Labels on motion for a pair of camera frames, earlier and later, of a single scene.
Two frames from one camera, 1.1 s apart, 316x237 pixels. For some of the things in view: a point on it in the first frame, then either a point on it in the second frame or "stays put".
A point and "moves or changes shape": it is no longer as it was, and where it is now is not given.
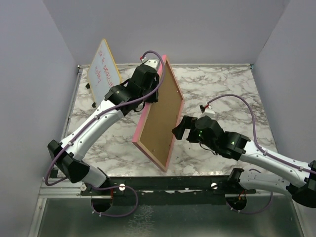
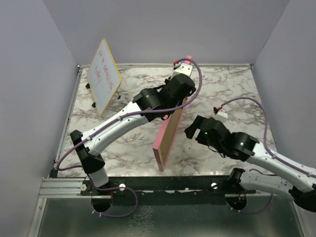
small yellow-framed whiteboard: x=103 y=73 stays put
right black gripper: x=187 y=122 -> x=190 y=130
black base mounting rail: x=167 y=190 stays put
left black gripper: x=153 y=98 -> x=179 y=103
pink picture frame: x=154 y=134 moves or changes shape
